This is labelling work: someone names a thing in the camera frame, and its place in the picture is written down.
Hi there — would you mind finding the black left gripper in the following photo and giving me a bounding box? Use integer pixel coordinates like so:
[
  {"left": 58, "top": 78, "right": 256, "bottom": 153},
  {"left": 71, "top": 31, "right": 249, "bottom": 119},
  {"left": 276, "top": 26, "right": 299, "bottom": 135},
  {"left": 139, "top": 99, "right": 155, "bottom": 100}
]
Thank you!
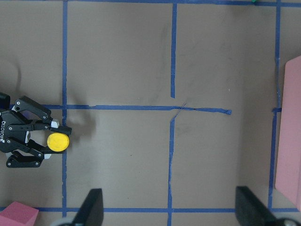
[{"left": 0, "top": 93, "right": 72, "bottom": 168}]

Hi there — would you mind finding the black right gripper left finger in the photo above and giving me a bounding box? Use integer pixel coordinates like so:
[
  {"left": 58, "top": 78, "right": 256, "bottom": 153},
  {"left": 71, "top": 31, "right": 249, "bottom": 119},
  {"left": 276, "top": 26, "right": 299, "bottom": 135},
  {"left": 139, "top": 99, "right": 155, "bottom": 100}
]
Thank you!
[{"left": 71, "top": 188, "right": 103, "bottom": 226}]

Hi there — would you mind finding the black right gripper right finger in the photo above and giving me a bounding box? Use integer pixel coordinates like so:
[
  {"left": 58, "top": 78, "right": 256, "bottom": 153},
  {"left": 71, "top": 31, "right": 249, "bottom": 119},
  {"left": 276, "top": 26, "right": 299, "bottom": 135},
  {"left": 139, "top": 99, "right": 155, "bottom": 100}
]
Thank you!
[{"left": 235, "top": 186, "right": 277, "bottom": 226}]

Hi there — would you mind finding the yellow push button switch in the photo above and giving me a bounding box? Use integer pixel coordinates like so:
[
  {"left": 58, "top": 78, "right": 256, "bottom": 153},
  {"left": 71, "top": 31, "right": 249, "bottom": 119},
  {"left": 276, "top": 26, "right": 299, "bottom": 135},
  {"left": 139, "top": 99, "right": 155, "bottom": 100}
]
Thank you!
[{"left": 47, "top": 133, "right": 70, "bottom": 152}]

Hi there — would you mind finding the pink plastic bin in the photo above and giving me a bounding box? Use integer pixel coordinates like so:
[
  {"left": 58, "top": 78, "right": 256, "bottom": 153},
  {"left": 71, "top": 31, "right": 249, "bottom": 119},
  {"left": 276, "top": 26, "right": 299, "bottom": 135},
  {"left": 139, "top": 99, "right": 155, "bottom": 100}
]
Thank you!
[{"left": 275, "top": 56, "right": 301, "bottom": 210}]

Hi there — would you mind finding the pink cube near base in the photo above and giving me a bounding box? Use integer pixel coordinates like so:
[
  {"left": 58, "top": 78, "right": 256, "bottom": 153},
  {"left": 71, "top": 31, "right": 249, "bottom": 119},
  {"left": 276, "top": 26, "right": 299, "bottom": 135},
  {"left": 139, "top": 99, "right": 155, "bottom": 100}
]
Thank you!
[{"left": 0, "top": 202, "right": 39, "bottom": 226}]

